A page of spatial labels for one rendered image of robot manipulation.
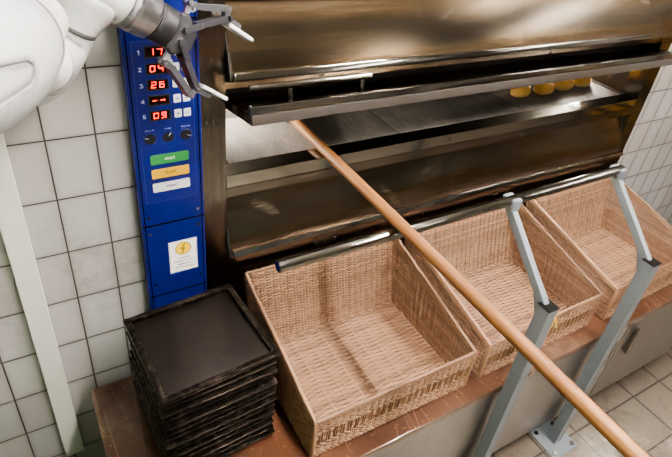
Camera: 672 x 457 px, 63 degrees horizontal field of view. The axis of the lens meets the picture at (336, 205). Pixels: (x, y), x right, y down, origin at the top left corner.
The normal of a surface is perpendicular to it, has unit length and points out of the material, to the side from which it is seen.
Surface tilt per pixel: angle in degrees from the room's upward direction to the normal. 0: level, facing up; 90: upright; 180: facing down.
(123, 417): 0
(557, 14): 70
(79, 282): 90
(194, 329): 0
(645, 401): 0
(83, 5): 100
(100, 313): 90
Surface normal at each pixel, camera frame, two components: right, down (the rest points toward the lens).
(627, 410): 0.11, -0.83
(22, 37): 0.94, -0.32
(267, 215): 0.51, 0.21
